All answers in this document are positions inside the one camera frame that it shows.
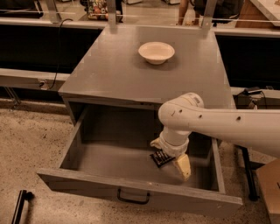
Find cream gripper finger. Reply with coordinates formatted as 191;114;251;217
150;138;162;150
174;154;192;181

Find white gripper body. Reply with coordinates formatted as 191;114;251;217
159;130;189;158

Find black rxbar chocolate bar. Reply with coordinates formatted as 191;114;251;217
150;150;174;168

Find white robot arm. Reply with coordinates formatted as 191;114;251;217
150;93;280;179

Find grey open top drawer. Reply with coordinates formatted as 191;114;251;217
38;105;242;218

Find grey wooden cabinet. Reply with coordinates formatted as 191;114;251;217
58;24;236;146

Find black metal leg right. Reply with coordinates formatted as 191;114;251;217
238;146;259;201

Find black metal leg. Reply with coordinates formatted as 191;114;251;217
11;190;34;224
238;146;259;201

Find brown cardboard box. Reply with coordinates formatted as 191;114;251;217
256;159;280;224

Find white ceramic bowl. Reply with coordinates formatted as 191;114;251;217
138;42;175;65

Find person legs in background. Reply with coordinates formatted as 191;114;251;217
178;0;202;26

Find black metal leg left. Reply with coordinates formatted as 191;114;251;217
11;190;34;224

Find colourful items shelf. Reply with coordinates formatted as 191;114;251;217
86;0;123;22

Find black drawer handle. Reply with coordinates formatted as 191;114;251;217
116;188;151;205

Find black device on rail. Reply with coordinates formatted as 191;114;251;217
242;87;262;95

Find black hanging cable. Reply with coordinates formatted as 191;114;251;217
46;17;74;91

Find grey metal rail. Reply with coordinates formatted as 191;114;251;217
0;68;70;91

